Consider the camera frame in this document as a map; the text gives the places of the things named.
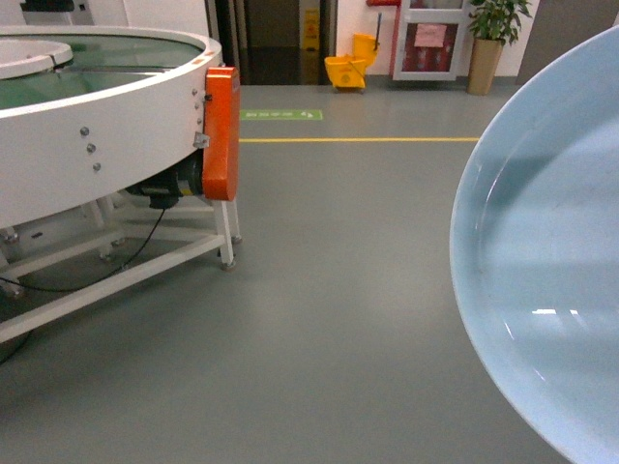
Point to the orange motor cover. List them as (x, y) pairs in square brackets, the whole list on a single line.
[(222, 126)]

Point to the black electric motor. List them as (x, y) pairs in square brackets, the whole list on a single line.
[(164, 189)]

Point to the yellow wet floor sign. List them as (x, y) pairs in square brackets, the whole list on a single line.
[(310, 29)]

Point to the potted green plant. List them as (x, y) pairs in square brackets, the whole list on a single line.
[(493, 24)]

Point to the light blue oval tray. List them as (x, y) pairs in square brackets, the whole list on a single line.
[(534, 251)]

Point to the fire extinguisher cabinet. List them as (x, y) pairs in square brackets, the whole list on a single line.
[(428, 40)]

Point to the yellow mop bucket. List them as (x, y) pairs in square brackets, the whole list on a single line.
[(349, 71)]

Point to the white round conveyor machine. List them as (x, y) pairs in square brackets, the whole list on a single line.
[(87, 111)]

